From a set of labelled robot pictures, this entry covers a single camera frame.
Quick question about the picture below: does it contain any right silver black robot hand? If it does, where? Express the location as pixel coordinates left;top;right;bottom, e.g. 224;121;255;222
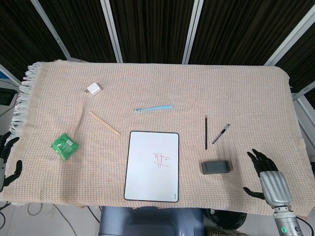
243;148;293;208

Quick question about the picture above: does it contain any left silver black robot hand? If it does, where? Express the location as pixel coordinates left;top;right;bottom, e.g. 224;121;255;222
0;131;23;195

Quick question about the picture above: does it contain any grey rectangular eraser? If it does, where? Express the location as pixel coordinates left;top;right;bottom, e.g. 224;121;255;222
201;160;232;175

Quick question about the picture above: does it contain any black box beside table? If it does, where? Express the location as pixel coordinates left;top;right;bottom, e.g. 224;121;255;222
0;89;17;107

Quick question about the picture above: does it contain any black round object under table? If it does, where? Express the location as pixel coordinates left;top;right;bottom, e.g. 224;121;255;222
208;208;248;232

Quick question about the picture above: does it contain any green snack packet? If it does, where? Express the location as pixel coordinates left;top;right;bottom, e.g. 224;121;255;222
51;132;80;162

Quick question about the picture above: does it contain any grey and black pen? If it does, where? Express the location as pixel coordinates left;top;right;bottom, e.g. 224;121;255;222
212;123;231;145

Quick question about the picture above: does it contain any wooden chopstick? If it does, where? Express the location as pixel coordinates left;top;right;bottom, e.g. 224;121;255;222
90;111;122;135
89;112;121;136

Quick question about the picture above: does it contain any white charger plug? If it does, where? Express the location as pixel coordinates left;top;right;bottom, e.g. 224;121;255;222
85;83;101;96

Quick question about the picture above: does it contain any white board with black rim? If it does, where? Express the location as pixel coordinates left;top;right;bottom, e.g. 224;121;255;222
124;130;180;203

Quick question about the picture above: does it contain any grey-blue robot torso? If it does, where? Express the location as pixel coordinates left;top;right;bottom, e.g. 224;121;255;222
98;206;205;236

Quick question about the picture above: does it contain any light blue toothbrush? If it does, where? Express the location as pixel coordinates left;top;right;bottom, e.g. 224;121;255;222
134;104;174;113

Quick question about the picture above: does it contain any beige woven fringed tablecloth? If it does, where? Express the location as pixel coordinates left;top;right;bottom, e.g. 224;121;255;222
0;60;308;217

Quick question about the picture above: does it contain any white metal table frame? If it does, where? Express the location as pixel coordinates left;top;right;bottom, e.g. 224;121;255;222
291;85;315;158

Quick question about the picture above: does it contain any grey floor cable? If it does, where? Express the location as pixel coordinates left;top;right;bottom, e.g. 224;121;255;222
27;203;102;224

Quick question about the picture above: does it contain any white metal frame post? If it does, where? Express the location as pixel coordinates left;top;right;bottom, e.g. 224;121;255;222
100;0;124;63
181;0;205;65
31;0;72;60
264;4;315;66

